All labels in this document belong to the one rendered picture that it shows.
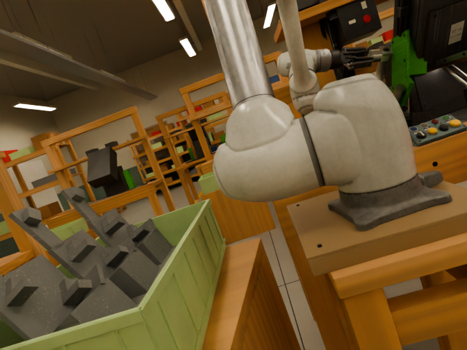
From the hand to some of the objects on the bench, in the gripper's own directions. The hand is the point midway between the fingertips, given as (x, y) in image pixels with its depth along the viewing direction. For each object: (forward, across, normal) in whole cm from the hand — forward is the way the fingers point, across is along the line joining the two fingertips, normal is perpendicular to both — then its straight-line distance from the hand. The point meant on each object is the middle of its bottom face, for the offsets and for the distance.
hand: (379, 55), depth 123 cm
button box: (+5, -48, +3) cm, 48 cm away
